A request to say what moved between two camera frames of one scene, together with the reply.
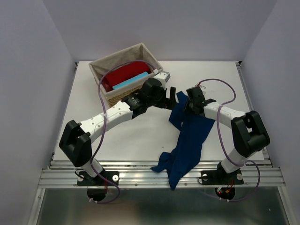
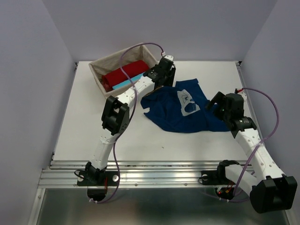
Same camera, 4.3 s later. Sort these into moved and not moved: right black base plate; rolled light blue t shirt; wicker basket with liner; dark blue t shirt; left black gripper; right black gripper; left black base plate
Moved: left black gripper; right black gripper; dark blue t shirt
Not moved: left black base plate; wicker basket with liner; right black base plate; rolled light blue t shirt
